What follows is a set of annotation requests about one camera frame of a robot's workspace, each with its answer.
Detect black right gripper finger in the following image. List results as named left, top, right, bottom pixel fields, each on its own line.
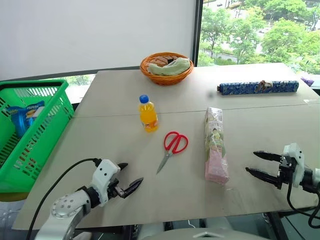
left=252, top=150, right=284, bottom=163
left=245, top=167, right=283, bottom=191

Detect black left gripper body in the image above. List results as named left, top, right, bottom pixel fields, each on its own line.
left=107, top=178, right=126, bottom=200

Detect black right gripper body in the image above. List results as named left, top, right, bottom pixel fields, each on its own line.
left=277, top=154, right=298, bottom=188

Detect green plastic shopping basket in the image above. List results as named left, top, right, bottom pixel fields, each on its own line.
left=0, top=79, right=76, bottom=195

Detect orange wicker basket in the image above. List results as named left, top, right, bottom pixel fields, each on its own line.
left=139, top=51, right=195, bottom=87

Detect black table leg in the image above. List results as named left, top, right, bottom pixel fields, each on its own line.
left=261, top=211, right=287, bottom=240

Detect orange soda bottle blue cap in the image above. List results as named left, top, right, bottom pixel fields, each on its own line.
left=137, top=94, right=160, bottom=134

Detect pink green carton box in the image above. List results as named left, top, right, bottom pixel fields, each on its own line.
left=204, top=106, right=230, bottom=186

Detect blue patterned rolled scroll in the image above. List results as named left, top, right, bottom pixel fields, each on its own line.
left=216, top=79, right=300, bottom=97

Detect grey robot torso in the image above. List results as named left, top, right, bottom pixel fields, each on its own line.
left=137, top=216, right=252, bottom=240

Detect purple object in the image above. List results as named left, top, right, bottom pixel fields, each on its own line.
left=300, top=75, right=315, bottom=87

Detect pale green towel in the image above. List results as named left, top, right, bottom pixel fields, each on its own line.
left=146, top=57, right=191, bottom=77

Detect blue snack package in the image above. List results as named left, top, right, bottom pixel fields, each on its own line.
left=7, top=100, right=46, bottom=139

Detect brown patterned snack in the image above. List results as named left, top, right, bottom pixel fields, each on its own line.
left=148, top=56, right=179, bottom=68

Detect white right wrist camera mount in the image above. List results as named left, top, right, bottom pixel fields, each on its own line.
left=282, top=142, right=306, bottom=189

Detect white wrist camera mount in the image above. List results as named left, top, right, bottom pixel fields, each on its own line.
left=91, top=159, right=122, bottom=207
left=282, top=142, right=306, bottom=189

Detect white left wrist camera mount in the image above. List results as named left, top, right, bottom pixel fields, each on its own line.
left=91, top=159, right=122, bottom=207

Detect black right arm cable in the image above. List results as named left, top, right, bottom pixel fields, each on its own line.
left=286, top=181, right=320, bottom=229

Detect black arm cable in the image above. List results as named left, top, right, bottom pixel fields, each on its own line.
left=286, top=181, right=320, bottom=229
left=26, top=157, right=101, bottom=240

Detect red handled scissors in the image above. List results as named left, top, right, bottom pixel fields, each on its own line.
left=155, top=131, right=189, bottom=175

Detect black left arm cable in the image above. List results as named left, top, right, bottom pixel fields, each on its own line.
left=26, top=157, right=101, bottom=240

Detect dark window frame post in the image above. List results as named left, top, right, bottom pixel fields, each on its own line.
left=191, top=0, right=204, bottom=68

